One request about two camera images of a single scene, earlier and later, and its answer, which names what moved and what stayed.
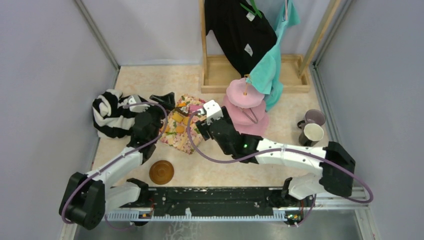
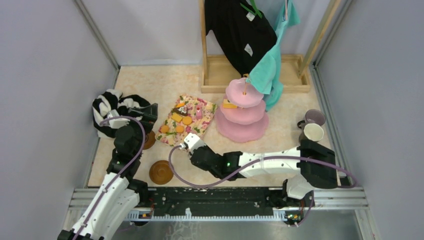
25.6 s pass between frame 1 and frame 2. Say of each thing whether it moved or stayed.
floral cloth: stayed
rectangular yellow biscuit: stayed
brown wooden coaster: stayed
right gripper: moved
